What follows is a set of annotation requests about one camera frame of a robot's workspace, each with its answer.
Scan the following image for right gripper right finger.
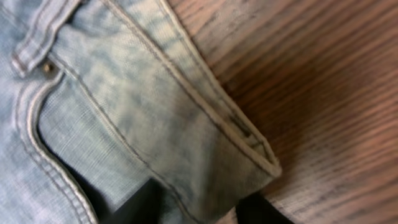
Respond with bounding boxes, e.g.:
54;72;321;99
235;192;294;224

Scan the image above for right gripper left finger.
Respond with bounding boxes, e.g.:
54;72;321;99
102;179;162;224

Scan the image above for light blue denim shorts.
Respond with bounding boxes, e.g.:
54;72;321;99
1;0;282;223

